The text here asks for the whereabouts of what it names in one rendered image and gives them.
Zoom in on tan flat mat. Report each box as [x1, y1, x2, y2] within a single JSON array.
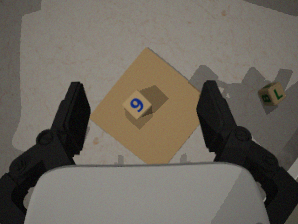
[[90, 47, 201, 164]]

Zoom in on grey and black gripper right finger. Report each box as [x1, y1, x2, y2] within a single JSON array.
[[196, 80, 298, 224]]

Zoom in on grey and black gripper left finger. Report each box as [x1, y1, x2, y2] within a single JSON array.
[[0, 82, 91, 224]]

